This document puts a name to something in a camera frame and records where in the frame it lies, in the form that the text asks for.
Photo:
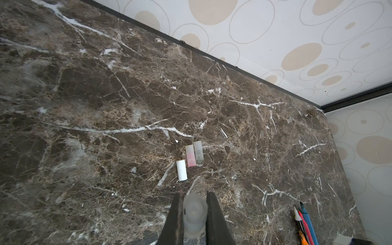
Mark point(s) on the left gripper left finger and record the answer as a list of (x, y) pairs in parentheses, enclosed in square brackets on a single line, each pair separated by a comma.
[(173, 229)]

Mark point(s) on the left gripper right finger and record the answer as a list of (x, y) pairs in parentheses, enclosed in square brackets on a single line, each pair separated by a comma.
[(217, 231)]

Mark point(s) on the clear grey pen cap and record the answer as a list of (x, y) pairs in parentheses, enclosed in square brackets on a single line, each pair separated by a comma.
[(194, 215)]

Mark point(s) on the white pen cap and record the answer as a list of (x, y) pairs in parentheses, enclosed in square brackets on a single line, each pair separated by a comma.
[(181, 170)]

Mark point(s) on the clear pink pen cap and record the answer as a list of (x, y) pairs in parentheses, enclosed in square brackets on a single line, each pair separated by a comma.
[(190, 154)]

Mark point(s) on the clear blue pen cap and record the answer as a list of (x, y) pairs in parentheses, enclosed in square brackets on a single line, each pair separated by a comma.
[(199, 155)]

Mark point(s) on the orange marker pen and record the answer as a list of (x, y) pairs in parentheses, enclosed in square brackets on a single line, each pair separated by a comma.
[(303, 239)]

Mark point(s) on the pink marker pen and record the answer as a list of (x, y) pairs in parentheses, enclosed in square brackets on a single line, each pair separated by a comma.
[(306, 228)]

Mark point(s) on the blue marker pen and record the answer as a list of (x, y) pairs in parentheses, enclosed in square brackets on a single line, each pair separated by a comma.
[(312, 235)]

